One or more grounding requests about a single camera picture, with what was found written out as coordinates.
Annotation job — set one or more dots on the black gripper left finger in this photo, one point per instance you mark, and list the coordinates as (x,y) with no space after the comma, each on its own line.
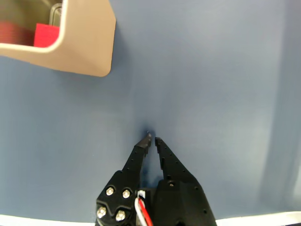
(117,188)

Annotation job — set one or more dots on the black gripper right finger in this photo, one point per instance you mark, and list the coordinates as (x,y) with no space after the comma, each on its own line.
(181,200)

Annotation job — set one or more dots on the red cube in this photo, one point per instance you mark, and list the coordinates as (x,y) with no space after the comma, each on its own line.
(45,35)

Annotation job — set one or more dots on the square metal tin container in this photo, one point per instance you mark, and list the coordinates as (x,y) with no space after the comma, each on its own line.
(89,47)

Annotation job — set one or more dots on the dark blue table mat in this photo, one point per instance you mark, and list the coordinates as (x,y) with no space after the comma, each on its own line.
(211,94)

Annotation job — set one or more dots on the silver table frame rail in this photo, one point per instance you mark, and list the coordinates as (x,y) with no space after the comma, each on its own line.
(258,221)

